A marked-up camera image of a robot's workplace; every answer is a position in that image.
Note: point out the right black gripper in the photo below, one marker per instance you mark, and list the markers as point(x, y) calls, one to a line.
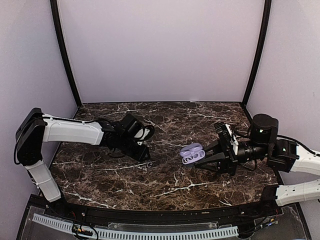
point(226, 164)

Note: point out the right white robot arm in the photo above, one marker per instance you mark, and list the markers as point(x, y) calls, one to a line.
point(262, 142)

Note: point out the left black frame post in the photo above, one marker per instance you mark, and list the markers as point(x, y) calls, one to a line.
point(63, 52)

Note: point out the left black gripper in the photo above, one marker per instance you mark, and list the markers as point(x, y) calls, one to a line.
point(140, 156)

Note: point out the black frame post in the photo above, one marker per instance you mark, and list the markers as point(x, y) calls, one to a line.
point(63, 52)
point(258, 52)

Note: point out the purple grey earbud case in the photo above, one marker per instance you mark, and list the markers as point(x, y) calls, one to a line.
point(195, 149)

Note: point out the right black frame post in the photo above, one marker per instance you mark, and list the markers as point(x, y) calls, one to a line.
point(258, 52)

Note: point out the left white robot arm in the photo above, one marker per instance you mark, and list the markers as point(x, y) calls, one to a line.
point(126, 135)

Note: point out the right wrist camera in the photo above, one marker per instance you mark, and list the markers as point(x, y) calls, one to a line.
point(225, 133)

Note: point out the white slotted cable duct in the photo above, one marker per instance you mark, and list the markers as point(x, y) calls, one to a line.
point(122, 231)

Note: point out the black front rail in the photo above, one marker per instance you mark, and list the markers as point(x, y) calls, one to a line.
point(230, 215)

